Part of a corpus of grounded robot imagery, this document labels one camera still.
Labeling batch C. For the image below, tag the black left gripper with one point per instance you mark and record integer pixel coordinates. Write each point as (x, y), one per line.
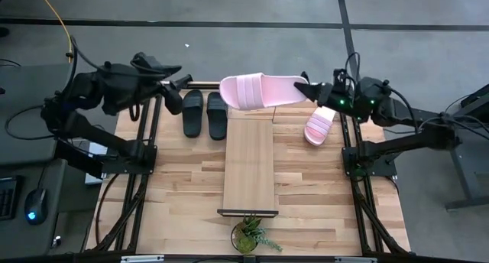
(173, 100)

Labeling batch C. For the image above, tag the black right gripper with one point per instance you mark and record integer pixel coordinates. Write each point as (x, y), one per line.
(336, 95)

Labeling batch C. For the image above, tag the black slide sandal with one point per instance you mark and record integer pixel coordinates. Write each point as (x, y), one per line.
(217, 117)
(192, 114)

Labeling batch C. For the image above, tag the pink slide sandal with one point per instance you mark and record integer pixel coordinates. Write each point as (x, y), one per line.
(260, 91)
(319, 129)

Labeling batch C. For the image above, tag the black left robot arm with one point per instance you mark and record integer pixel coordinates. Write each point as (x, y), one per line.
(95, 87)

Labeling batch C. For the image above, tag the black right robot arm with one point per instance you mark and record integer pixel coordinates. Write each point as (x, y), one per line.
(401, 140)

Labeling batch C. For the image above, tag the white power adapter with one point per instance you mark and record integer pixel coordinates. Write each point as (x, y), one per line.
(93, 179)

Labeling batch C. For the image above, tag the grey desk top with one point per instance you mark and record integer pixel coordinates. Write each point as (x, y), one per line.
(34, 240)
(23, 102)

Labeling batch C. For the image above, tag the small potted green plant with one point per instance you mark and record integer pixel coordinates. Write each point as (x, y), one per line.
(246, 238)

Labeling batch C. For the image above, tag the black computer mouse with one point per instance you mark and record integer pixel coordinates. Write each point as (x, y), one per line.
(36, 205)

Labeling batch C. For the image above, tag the small silver clamp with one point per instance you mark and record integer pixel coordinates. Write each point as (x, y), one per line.
(57, 241)

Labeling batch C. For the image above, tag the black keyboard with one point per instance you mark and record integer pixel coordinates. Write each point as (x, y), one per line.
(7, 198)

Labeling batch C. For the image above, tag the wooden shelf with black frame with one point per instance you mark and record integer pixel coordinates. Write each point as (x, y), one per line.
(248, 160)

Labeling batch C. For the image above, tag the silver metal bracket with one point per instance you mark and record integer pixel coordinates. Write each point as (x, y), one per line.
(355, 260)
(141, 259)

